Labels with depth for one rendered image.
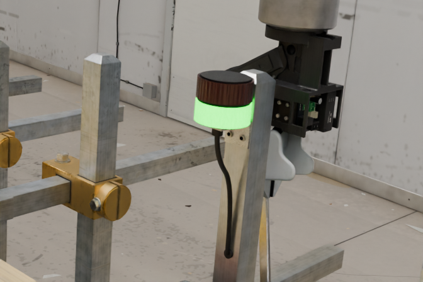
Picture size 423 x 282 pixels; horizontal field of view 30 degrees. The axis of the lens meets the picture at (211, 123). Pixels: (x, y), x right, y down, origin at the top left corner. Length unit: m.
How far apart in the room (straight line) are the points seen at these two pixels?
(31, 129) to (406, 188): 2.75
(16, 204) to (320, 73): 0.42
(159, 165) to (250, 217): 0.33
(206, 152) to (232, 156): 0.40
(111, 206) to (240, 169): 0.24
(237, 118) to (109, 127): 0.28
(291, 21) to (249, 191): 0.19
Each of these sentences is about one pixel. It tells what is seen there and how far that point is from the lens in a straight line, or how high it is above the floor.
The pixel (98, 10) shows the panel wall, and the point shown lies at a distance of 5.34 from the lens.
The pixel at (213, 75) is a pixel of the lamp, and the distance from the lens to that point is 0.82.
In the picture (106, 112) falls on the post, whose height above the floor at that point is 1.07.
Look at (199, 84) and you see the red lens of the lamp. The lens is 0.81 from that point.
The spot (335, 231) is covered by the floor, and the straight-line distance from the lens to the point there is 3.49.
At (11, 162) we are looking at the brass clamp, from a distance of 1.25.
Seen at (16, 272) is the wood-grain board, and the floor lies 0.90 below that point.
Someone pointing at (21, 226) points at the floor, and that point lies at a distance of 3.31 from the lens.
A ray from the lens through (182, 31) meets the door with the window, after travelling 4.73.
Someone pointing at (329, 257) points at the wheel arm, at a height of 0.86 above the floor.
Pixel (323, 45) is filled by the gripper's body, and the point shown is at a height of 1.20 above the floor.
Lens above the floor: 1.35
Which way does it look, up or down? 16 degrees down
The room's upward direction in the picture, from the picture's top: 5 degrees clockwise
